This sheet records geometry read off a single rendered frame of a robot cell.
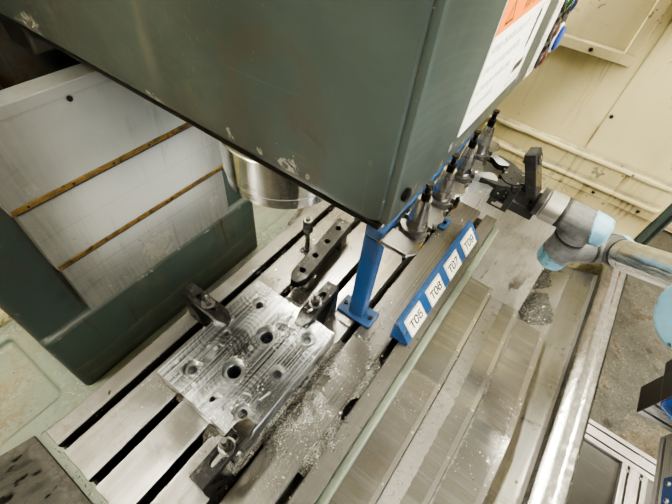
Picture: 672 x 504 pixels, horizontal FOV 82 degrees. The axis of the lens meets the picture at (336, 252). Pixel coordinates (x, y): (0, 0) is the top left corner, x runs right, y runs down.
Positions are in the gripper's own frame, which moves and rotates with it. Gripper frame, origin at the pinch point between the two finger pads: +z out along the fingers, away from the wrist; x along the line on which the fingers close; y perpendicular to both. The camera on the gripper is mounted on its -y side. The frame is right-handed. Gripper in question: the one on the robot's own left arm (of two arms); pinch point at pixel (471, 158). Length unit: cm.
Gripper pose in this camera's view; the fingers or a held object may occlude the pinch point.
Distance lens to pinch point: 105.7
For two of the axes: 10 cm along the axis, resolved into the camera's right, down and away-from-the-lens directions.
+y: -1.1, 6.2, 7.8
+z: -8.0, -5.2, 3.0
